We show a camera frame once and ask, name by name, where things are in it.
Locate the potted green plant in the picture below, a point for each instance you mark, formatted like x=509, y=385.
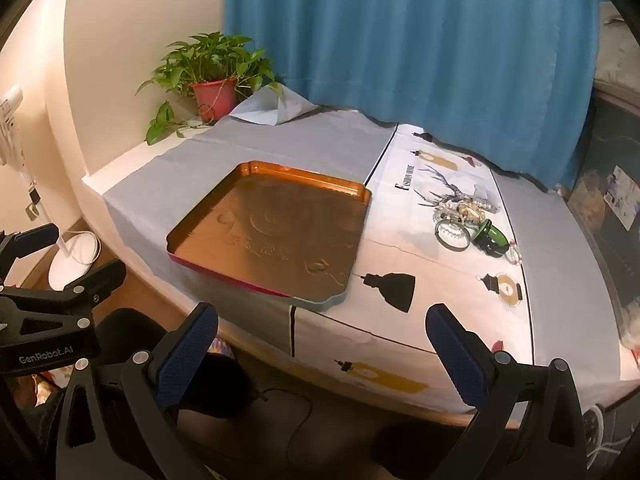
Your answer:
x=215, y=95

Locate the grey white printed tablecloth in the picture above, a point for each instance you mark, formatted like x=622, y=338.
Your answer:
x=300, y=135

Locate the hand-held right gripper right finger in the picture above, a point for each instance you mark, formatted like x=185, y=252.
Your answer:
x=457, y=360

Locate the person's left leg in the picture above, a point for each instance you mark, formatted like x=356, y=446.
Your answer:
x=225, y=380

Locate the orange metal tray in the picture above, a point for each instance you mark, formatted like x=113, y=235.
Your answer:
x=280, y=230

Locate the dark printed bed cover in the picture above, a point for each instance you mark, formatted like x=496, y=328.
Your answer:
x=605, y=260

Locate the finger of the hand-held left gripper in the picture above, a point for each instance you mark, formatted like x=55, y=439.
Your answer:
x=95, y=280
x=32, y=241

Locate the green bangle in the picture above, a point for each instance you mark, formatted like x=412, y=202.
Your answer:
x=495, y=234

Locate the white wall-mounted device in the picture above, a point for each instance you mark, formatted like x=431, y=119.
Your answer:
x=10, y=120

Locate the beige patterned mattress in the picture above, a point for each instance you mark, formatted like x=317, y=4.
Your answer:
x=617, y=55

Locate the white round stand base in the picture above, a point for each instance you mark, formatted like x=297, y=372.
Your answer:
x=75, y=260

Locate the pink patterned object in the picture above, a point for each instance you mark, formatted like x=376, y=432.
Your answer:
x=222, y=347

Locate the blue curtain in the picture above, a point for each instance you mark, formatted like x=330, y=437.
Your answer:
x=400, y=35

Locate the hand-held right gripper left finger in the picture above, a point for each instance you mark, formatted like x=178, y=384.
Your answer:
x=185, y=355

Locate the red floral cloth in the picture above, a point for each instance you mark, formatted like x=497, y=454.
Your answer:
x=55, y=377

